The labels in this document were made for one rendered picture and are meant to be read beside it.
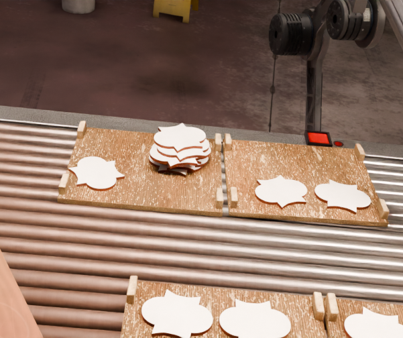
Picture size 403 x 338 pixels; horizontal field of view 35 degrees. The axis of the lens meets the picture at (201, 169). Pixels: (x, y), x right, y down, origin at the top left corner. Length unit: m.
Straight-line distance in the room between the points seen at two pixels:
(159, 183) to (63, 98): 2.39
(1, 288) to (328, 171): 0.99
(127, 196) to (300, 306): 0.52
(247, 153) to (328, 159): 0.24
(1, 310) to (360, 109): 3.43
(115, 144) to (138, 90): 2.34
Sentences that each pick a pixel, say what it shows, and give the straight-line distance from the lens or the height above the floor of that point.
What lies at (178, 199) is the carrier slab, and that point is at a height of 0.94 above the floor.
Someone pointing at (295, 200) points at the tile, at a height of 0.95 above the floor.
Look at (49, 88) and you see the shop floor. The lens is 4.14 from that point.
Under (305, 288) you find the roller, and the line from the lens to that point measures 1.49.
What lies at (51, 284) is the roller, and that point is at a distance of 1.43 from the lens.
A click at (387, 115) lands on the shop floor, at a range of 4.36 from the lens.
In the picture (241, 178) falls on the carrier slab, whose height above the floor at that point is 0.94.
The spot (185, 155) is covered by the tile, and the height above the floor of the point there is 0.99.
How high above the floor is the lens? 1.91
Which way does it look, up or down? 34 degrees down
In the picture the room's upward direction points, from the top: 7 degrees clockwise
